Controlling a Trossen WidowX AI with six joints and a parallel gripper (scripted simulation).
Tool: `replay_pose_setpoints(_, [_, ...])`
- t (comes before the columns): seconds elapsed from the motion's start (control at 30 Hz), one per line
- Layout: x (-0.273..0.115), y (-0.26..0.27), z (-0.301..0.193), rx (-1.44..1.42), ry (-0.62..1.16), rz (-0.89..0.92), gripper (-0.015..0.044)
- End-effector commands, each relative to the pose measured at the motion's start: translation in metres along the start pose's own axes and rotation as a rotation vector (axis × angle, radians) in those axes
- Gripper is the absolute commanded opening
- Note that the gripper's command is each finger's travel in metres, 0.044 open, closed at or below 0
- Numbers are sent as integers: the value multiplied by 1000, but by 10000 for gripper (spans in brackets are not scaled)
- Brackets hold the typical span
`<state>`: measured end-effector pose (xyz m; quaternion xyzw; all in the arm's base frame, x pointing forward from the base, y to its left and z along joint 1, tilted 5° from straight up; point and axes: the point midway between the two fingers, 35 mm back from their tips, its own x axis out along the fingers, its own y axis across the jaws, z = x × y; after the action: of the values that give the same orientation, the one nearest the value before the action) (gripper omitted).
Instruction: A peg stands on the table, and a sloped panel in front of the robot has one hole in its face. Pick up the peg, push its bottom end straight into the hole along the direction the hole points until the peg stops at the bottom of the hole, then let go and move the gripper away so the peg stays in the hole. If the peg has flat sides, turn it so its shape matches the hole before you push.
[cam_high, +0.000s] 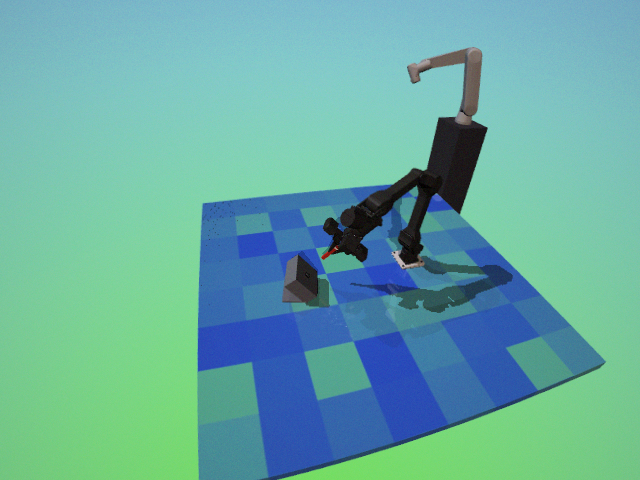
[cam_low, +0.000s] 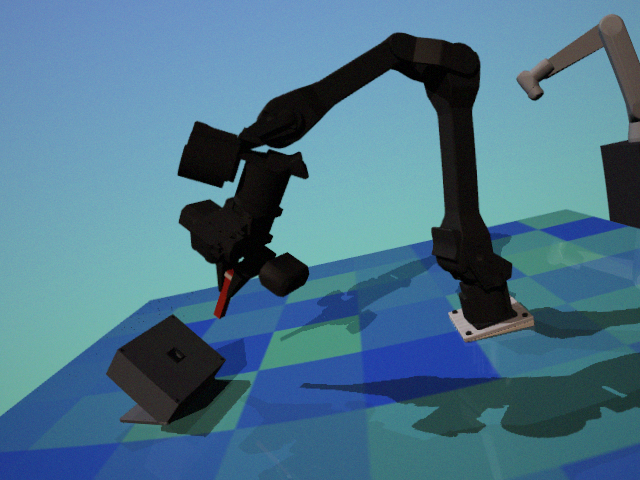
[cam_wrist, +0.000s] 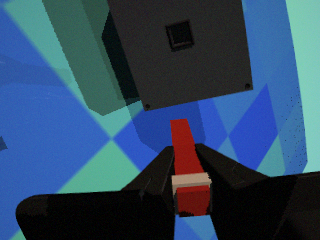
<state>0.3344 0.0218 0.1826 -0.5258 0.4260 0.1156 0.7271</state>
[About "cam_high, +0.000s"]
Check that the dark red peg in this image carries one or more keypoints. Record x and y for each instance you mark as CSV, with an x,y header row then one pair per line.
x,y
329,253

